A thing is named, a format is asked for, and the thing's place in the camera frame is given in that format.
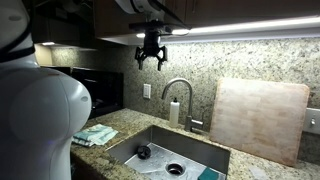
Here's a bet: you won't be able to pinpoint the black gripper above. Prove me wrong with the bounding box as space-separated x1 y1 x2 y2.
135 31 167 71

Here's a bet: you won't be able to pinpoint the brushed steel gooseneck tap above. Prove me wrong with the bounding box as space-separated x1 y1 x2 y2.
161 77 205 133

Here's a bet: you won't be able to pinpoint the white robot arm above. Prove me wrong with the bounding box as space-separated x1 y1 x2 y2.
0 0 92 180

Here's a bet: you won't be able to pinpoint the white soap dispenser bottle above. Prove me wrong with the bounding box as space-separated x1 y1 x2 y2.
169 98 180 128

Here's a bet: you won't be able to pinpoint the black microwave oven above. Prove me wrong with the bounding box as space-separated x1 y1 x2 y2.
51 66 124 119

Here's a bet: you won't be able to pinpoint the dark wooden upper cabinets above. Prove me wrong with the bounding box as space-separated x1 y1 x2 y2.
93 0 320 45

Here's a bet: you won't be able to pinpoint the folded teal dish towel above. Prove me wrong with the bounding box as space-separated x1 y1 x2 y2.
72 124 118 147

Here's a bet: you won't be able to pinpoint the black sink strainer plug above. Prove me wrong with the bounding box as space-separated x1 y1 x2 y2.
137 146 151 160

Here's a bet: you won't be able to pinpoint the stainless steel sink basin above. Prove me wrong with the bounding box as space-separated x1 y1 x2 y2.
107 125 231 180

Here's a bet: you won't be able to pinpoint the teal sponge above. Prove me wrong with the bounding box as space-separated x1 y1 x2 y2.
197 168 219 180

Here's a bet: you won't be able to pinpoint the wooden cutting board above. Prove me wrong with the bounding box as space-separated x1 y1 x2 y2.
210 78 309 166

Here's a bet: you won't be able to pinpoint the under-cabinet light strip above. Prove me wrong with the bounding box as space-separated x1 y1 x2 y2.
135 15 320 38

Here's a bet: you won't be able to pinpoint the white wall outlet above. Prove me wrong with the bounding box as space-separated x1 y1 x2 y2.
143 84 151 99

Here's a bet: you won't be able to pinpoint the white light switch plate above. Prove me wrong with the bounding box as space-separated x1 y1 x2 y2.
303 108 320 134

